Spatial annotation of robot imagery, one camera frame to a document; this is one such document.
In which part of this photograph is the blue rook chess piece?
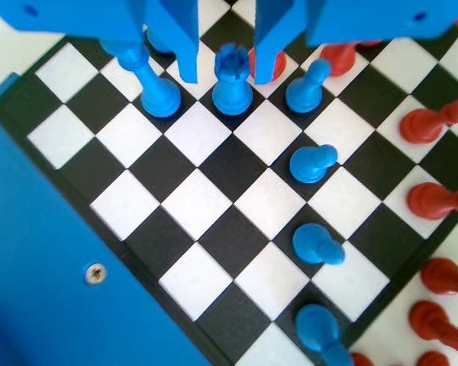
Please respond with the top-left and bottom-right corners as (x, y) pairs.
(211, 42), (253, 116)

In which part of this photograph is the red pawn chess piece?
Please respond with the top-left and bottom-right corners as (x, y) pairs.
(399, 98), (458, 145)
(319, 40), (358, 76)
(350, 352), (376, 366)
(406, 181), (458, 221)

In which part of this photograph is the blue king chess piece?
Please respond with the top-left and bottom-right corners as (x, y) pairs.
(98, 36), (182, 118)

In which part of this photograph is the black and white chessboard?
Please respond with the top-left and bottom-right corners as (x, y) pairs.
(0, 0), (458, 366)

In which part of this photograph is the silver screw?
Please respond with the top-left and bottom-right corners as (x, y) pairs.
(84, 262), (108, 285)

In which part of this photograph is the blue board base plate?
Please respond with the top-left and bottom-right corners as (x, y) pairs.
(0, 72), (213, 366)

